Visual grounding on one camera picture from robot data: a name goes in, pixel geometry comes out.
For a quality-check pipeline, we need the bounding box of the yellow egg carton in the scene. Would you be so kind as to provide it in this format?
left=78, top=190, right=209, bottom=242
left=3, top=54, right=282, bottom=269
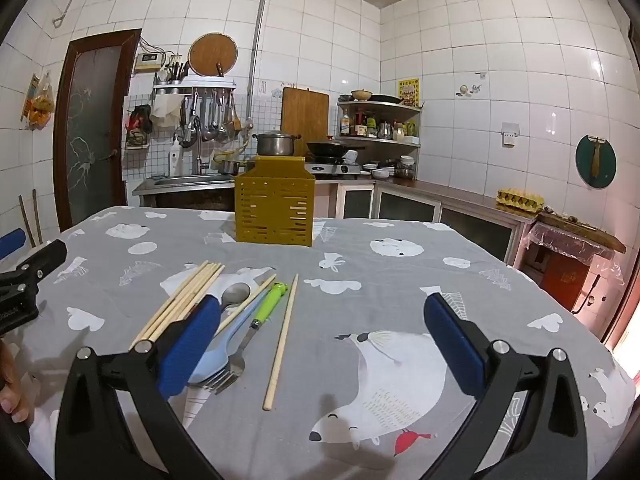
left=495, top=189, right=546, bottom=209

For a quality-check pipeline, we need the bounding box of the dark framed glass door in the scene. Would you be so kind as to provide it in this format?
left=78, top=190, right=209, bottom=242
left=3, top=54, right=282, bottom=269
left=52, top=28, right=143, bottom=233

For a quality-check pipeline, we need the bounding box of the steel sink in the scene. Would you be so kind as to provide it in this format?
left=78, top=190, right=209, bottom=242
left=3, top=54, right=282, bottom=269
left=132, top=174, right=236, bottom=196

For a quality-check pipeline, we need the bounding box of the steel wall pipe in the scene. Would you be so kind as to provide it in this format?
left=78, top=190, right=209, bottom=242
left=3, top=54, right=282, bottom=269
left=245, top=0, right=273, bottom=131

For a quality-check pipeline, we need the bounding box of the steel gas stove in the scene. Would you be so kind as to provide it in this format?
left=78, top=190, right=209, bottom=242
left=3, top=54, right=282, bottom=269
left=304, top=157, right=362, bottom=180

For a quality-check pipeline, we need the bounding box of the hanging plastic bag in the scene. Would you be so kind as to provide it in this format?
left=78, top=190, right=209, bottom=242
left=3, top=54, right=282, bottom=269
left=20, top=72, right=56, bottom=131

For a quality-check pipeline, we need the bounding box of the wooden handled peeler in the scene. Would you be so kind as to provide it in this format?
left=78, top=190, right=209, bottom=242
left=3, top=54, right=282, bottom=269
left=589, top=135, right=606, bottom=178

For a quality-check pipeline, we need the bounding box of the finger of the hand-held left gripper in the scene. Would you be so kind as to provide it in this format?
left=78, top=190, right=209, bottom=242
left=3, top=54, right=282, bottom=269
left=0, top=228, right=27, bottom=261
left=0, top=239, right=68, bottom=302

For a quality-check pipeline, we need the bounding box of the rectangular wooden cutting board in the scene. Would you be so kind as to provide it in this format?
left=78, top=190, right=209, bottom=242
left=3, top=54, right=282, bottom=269
left=280, top=86, right=331, bottom=156

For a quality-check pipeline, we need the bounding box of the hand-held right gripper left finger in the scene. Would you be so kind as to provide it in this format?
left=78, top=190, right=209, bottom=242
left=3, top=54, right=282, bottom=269
left=54, top=294, right=223, bottom=480

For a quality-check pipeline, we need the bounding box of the kitchen counter cabinet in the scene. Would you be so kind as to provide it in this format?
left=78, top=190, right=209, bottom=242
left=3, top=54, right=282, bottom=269
left=312, top=177, right=538, bottom=266

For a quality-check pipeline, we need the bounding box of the plastic covered red cabinet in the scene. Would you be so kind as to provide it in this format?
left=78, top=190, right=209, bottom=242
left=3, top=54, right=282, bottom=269
left=525, top=222, right=621, bottom=313

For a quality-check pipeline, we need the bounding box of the white hanging cloth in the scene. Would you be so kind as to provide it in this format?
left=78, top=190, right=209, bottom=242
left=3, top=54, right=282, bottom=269
left=150, top=94, right=181, bottom=126

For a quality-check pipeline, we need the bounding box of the steel pot with lid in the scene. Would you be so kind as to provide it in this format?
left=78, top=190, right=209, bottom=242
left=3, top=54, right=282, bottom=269
left=251, top=131, right=302, bottom=157

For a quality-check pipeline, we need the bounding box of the row of condiment bottles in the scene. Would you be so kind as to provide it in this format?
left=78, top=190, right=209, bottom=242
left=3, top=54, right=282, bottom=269
left=339, top=110, right=420, bottom=140

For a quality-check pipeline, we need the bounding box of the steel wall utensil rack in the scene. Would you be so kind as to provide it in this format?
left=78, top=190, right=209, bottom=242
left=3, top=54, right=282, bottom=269
left=152, top=79, right=236, bottom=96

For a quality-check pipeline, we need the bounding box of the green round board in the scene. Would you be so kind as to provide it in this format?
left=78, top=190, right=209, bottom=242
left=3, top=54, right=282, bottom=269
left=575, top=135, right=617, bottom=190

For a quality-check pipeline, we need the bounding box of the white wall box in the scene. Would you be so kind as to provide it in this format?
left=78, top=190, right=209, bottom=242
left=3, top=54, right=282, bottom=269
left=132, top=51, right=166, bottom=73

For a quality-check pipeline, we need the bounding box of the steel corner shelf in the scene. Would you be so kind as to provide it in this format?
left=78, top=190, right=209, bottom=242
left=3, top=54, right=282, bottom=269
left=336, top=100, right=423, bottom=150

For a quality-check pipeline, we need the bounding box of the row of hanging kitchen tools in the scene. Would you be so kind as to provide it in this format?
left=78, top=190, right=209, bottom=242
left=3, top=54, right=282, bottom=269
left=186, top=89, right=242, bottom=145

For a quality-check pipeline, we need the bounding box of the person's left hand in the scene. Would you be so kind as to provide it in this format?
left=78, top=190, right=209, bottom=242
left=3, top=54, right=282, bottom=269
left=0, top=340, right=32, bottom=423

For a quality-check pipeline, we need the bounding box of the wire wall basket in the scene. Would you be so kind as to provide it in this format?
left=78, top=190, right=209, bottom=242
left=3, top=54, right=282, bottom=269
left=124, top=105, right=153, bottom=151

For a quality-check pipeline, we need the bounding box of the black wok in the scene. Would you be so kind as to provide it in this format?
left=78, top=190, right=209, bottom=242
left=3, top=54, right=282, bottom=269
left=306, top=141, right=366, bottom=158

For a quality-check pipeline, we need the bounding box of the grey printed tablecloth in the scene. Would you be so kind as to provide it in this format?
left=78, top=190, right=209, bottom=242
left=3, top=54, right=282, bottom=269
left=0, top=205, right=638, bottom=480

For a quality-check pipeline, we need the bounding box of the wooden stick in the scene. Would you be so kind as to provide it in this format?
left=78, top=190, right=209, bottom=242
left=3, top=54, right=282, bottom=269
left=31, top=189, right=45, bottom=245
left=19, top=195, right=37, bottom=248

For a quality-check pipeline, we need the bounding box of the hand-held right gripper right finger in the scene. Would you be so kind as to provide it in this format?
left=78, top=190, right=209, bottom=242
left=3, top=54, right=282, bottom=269
left=423, top=292, right=588, bottom=480

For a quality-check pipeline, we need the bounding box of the white soap bottle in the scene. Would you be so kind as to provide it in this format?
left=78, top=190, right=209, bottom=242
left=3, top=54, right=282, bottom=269
left=167, top=136, right=183, bottom=177

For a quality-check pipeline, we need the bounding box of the steel faucet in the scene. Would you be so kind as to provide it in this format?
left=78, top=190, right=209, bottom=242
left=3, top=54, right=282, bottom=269
left=192, top=115, right=211, bottom=176

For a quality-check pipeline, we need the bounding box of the yellow perforated utensil holder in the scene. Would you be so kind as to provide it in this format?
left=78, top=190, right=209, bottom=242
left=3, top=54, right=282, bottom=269
left=234, top=156, right=317, bottom=248

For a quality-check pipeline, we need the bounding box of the metal spoon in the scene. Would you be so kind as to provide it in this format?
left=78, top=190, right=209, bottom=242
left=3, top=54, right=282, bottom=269
left=220, top=282, right=252, bottom=311

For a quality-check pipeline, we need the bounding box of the thick wooden chopping block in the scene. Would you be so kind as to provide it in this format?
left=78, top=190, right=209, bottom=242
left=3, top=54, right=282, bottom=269
left=537, top=212, right=627, bottom=253

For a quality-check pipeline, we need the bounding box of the yellow wall poster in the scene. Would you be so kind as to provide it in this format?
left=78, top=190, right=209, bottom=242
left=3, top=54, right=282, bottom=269
left=397, top=77, right=421, bottom=108

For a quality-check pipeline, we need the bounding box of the round wooden board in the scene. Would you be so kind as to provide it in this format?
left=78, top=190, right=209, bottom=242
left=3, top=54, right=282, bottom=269
left=187, top=32, right=239, bottom=78

